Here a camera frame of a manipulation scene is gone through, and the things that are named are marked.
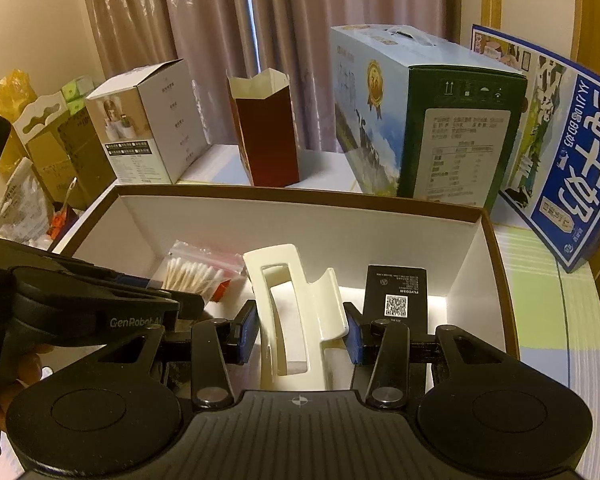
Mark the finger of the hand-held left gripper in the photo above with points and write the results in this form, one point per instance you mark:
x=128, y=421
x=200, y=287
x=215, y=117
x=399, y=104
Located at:
x=130, y=280
x=190, y=305

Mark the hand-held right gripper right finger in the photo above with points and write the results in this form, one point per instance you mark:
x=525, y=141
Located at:
x=354, y=335

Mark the metal spoon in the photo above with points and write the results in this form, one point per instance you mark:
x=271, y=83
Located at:
x=70, y=192

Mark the green and white carton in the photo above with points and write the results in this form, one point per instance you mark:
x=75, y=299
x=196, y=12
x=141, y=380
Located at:
x=375, y=125

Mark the cotton swab plastic bag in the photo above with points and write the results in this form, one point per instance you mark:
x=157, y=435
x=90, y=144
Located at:
x=190, y=275

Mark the white product box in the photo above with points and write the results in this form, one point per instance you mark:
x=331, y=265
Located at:
x=165, y=120

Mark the red snack packet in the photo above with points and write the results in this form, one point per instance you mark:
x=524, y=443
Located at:
x=222, y=291

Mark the small orange object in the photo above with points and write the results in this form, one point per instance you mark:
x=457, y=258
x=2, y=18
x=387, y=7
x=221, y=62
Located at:
x=58, y=222

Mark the green tissue packs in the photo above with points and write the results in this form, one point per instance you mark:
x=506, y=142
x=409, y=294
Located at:
x=77, y=90

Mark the pink-brown curtain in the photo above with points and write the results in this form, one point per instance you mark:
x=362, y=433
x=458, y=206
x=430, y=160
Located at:
x=180, y=10

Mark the black product box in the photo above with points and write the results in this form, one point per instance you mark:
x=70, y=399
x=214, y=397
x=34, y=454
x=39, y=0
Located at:
x=395, y=285

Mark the blue milk carton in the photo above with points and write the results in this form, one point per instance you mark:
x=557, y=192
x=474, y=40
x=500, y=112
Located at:
x=570, y=185

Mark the yellow plastic bag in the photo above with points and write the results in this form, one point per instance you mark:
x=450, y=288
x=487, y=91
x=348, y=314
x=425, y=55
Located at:
x=17, y=92

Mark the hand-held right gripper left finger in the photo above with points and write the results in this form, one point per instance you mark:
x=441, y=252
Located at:
x=247, y=332

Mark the cardboard box with hanger flap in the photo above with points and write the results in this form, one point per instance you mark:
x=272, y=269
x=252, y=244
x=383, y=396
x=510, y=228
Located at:
x=45, y=150

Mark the person's left hand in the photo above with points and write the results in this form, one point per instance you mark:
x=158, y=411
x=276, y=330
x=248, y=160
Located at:
x=35, y=365

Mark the white plastic bag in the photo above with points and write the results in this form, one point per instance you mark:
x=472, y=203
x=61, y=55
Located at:
x=25, y=200

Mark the cream hair claw clip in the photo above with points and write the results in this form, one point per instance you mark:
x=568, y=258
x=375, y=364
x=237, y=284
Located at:
x=270, y=280

